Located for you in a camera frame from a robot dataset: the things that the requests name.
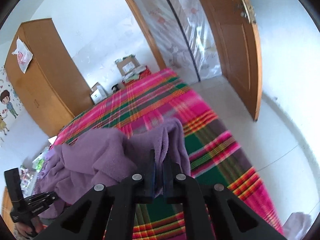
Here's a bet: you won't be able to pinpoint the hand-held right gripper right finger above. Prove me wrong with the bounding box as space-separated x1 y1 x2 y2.
162 154 288 240

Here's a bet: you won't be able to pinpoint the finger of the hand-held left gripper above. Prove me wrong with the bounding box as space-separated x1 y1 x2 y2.
27 192 60 202

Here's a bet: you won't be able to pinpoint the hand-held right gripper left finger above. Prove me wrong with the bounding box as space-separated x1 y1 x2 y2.
35 149 155 240

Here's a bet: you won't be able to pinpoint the purple fleece pants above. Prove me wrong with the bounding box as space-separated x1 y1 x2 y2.
35 117 192 220

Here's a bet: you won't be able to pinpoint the person's left hand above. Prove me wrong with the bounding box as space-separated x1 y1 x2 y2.
16 217 45 238

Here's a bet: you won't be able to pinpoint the green wipes packet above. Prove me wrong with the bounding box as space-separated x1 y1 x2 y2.
32 152 54 173

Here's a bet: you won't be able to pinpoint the pink green plaid bed sheet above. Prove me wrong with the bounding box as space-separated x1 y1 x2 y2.
49 67 284 240

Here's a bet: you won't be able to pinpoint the small white box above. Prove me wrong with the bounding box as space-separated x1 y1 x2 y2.
90 82 108 104

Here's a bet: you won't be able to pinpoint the wooden wardrobe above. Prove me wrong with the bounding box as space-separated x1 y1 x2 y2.
4 18 95 138

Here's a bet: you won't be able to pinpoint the cardboard box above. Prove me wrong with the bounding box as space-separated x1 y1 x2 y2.
115 55 140 75

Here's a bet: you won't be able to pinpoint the white red plastic bag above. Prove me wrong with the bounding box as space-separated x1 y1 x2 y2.
12 37 34 74

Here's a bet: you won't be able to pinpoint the pale pink cloth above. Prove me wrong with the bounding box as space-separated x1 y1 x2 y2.
282 212 313 240

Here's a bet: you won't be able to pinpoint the printed plastic door curtain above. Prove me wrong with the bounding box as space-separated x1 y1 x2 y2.
122 0 223 84

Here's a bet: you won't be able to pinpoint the wooden door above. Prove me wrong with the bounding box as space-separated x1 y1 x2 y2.
189 0 263 122

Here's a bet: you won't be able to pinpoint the metal door lock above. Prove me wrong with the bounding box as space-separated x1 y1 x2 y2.
235 0 257 25

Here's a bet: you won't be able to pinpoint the cartoon children wall sticker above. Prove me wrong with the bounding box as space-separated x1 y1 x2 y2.
0 66 19 143

